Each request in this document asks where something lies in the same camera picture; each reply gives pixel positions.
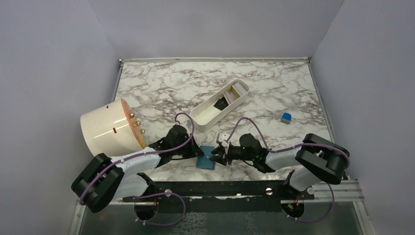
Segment black front mounting rail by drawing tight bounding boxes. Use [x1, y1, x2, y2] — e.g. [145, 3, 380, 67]
[122, 180, 297, 213]

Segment purple cable loop below rail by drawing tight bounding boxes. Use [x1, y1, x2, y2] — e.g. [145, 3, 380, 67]
[129, 192, 187, 227]

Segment small blue grey block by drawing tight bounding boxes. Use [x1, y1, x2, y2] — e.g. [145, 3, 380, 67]
[280, 113, 292, 124]

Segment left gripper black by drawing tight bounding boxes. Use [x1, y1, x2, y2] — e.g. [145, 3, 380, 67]
[172, 133, 204, 159]

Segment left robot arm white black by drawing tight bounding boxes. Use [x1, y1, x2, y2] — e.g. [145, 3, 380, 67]
[71, 125, 204, 212]

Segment white cards stack in tray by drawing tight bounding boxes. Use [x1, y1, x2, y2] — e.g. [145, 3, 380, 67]
[223, 82, 248, 105]

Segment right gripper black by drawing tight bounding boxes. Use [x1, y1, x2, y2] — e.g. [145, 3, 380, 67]
[209, 143, 254, 165]

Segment black card in tray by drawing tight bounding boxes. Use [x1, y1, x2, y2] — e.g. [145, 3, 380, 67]
[214, 97, 229, 111]

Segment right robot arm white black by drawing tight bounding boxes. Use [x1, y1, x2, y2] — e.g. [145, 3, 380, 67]
[210, 133, 350, 199]

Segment white oblong plastic tray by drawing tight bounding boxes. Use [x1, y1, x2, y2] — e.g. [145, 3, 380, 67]
[190, 79, 250, 132]

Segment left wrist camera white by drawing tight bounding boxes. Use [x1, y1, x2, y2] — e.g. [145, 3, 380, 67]
[183, 120, 193, 131]

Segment blue leather card holder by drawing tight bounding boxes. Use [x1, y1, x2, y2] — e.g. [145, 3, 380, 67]
[196, 145, 215, 170]

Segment cream cylindrical container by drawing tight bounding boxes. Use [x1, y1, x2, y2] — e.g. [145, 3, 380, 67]
[80, 99, 147, 157]

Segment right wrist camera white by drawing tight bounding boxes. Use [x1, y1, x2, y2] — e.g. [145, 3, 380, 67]
[216, 132, 229, 144]

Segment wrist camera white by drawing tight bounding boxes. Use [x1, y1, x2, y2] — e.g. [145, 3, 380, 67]
[183, 120, 193, 131]
[216, 132, 229, 144]

